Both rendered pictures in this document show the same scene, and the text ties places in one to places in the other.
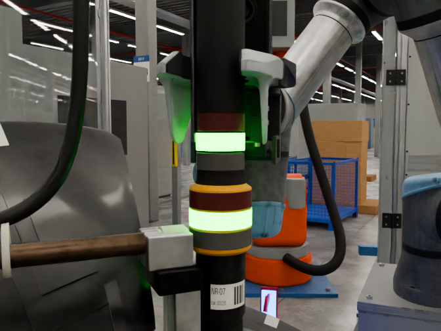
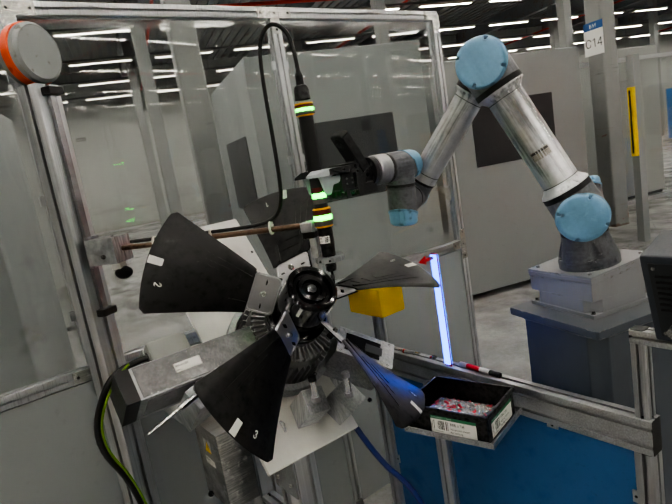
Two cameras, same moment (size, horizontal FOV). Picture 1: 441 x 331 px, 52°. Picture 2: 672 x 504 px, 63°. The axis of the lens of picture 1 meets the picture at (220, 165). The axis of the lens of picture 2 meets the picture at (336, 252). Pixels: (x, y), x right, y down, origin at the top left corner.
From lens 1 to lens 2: 1.08 m
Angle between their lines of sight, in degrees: 42
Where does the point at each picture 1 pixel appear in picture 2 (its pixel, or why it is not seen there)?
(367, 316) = (534, 278)
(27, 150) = (292, 198)
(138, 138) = (570, 132)
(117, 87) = (539, 79)
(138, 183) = not seen: hidden behind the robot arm
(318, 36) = (451, 109)
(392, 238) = not seen: outside the picture
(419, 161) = not seen: outside the picture
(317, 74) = (452, 132)
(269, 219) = (401, 217)
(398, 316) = (547, 277)
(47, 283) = (287, 237)
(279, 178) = (404, 197)
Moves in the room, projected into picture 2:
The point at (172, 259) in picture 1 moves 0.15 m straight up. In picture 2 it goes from (306, 229) to (295, 165)
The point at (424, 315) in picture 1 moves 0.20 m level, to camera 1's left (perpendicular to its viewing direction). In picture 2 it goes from (559, 276) to (488, 275)
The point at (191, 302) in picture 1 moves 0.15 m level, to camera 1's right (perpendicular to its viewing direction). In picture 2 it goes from (313, 241) to (364, 240)
